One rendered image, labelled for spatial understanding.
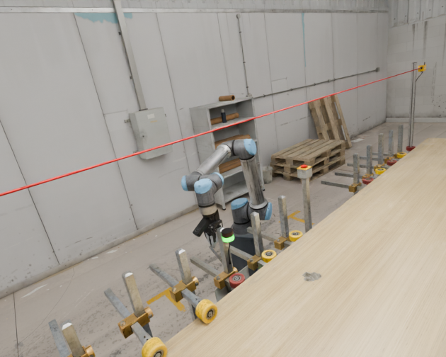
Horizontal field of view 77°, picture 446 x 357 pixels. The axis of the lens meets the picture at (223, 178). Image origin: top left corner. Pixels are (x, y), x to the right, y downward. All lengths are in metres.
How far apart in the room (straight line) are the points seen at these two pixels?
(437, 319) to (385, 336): 0.21
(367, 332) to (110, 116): 3.40
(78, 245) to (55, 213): 0.50
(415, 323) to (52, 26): 3.84
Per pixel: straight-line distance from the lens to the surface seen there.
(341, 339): 1.24
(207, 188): 1.39
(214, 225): 1.49
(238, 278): 1.49
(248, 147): 1.96
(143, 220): 4.19
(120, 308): 1.46
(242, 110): 4.71
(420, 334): 1.32
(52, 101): 3.72
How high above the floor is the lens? 1.83
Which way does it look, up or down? 19 degrees down
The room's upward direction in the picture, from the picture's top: 10 degrees counter-clockwise
